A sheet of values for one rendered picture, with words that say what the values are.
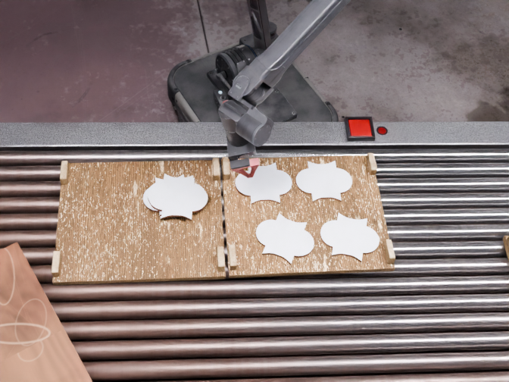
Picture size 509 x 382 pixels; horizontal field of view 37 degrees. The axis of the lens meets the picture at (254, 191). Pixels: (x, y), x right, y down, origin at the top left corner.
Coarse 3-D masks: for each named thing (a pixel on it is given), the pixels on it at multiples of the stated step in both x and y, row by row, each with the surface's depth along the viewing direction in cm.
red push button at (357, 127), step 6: (348, 120) 214; (354, 120) 214; (360, 120) 214; (366, 120) 214; (354, 126) 213; (360, 126) 213; (366, 126) 213; (354, 132) 211; (360, 132) 212; (366, 132) 212
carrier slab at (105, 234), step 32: (64, 192) 194; (96, 192) 194; (128, 192) 195; (64, 224) 188; (96, 224) 189; (128, 224) 189; (160, 224) 190; (192, 224) 190; (64, 256) 183; (96, 256) 184; (128, 256) 184; (160, 256) 185; (192, 256) 185
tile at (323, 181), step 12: (312, 168) 202; (324, 168) 202; (336, 168) 202; (300, 180) 199; (312, 180) 199; (324, 180) 200; (336, 180) 200; (348, 180) 200; (312, 192) 197; (324, 192) 198; (336, 192) 198
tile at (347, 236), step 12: (324, 228) 191; (336, 228) 191; (348, 228) 192; (360, 228) 192; (324, 240) 189; (336, 240) 189; (348, 240) 190; (360, 240) 190; (372, 240) 190; (336, 252) 187; (348, 252) 188; (360, 252) 188
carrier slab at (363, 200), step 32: (288, 160) 204; (320, 160) 204; (352, 160) 205; (224, 192) 197; (352, 192) 199; (256, 224) 192; (320, 224) 193; (384, 224) 194; (256, 256) 186; (320, 256) 188; (384, 256) 189
